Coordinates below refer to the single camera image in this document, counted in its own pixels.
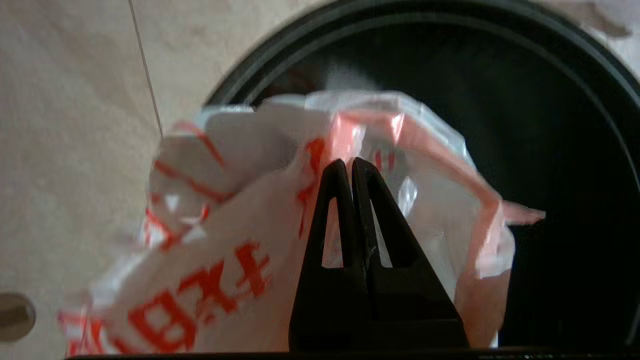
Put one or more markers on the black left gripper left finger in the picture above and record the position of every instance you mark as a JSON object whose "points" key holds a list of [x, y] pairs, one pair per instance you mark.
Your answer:
{"points": [[330, 300]]}

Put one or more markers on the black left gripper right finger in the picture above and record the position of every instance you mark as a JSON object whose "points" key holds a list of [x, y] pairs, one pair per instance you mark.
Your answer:
{"points": [[415, 300]]}

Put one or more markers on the white red-printed plastic bag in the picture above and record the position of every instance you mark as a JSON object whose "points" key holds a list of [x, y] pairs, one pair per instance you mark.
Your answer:
{"points": [[240, 225]]}

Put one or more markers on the black round trash bin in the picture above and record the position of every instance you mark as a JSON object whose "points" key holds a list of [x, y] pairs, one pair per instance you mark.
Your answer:
{"points": [[550, 125]]}

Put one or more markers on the round metal floor disc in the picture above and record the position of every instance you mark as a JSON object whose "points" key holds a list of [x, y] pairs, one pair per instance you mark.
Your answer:
{"points": [[15, 317]]}

